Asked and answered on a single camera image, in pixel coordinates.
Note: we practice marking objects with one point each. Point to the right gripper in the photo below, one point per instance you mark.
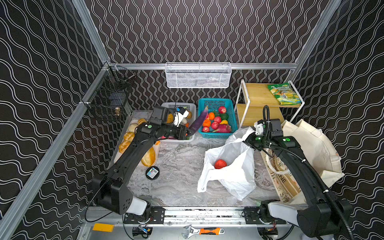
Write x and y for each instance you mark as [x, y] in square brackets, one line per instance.
[250, 142]

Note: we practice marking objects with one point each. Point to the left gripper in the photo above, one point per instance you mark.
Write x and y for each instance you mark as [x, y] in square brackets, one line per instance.
[182, 132]

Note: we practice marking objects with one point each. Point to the light purple long eggplant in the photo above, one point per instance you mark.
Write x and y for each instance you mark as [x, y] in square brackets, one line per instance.
[198, 122]

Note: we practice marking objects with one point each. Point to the white plastic grocery bag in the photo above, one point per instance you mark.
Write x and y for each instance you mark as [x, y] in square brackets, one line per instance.
[238, 177]

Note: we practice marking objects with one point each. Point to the red tomato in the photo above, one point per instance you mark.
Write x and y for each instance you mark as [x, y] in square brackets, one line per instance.
[219, 164]

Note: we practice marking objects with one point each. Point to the cream canvas tote bag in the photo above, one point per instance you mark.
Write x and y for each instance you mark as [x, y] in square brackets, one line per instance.
[318, 150]

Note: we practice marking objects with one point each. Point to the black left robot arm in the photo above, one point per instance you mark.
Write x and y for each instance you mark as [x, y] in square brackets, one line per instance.
[111, 191]

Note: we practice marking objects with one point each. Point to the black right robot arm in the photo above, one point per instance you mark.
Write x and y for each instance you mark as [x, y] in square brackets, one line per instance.
[325, 214]

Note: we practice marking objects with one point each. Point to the white plastic vegetable basket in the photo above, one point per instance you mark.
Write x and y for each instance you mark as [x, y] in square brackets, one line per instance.
[191, 108]

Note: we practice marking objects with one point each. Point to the orange fruit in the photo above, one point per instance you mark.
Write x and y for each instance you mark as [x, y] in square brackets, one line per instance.
[206, 123]

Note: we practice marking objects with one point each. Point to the small tangerine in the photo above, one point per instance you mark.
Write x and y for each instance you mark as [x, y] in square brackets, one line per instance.
[211, 116]

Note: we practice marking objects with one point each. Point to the pink dragon fruit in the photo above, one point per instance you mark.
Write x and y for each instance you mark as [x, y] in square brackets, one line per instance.
[222, 128]

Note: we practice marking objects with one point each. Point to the bread tray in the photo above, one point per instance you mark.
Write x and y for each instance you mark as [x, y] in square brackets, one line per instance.
[130, 134]

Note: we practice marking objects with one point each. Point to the teal plastic fruit basket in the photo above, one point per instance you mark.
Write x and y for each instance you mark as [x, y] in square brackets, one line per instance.
[218, 106]

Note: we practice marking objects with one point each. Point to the green avocado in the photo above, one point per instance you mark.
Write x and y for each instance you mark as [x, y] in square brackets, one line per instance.
[224, 116]

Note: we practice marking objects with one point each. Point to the oval bread loaf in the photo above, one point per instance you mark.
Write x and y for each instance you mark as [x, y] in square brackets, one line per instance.
[149, 158]

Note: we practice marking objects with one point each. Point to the white two-tier shelf rack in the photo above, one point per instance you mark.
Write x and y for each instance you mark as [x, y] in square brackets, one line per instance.
[251, 99]

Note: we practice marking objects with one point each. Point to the round black label disc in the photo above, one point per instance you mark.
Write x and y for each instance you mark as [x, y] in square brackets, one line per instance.
[152, 173]

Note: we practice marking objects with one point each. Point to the round bread bun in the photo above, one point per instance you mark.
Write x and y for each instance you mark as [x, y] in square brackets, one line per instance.
[123, 146]

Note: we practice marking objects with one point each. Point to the green yellow snack bag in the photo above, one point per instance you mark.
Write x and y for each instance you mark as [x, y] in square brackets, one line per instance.
[284, 94]

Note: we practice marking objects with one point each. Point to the yellow label tag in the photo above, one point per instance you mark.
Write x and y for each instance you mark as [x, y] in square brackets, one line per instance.
[107, 228]

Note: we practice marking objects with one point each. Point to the white wire wall basket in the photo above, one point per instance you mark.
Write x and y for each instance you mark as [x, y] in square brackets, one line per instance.
[192, 75]

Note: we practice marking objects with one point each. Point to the black wire wall basket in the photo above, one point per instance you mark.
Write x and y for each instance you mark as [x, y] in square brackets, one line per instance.
[109, 102]

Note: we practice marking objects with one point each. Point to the adjustable wrench orange handle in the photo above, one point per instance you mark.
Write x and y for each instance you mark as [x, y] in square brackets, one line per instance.
[191, 231]

